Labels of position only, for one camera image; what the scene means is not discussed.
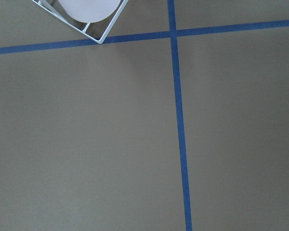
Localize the pink plastic cup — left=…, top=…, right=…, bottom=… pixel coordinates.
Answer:
left=59, top=0, right=120, bottom=23

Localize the white wire cup rack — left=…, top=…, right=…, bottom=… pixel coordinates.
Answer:
left=33, top=0, right=128, bottom=44

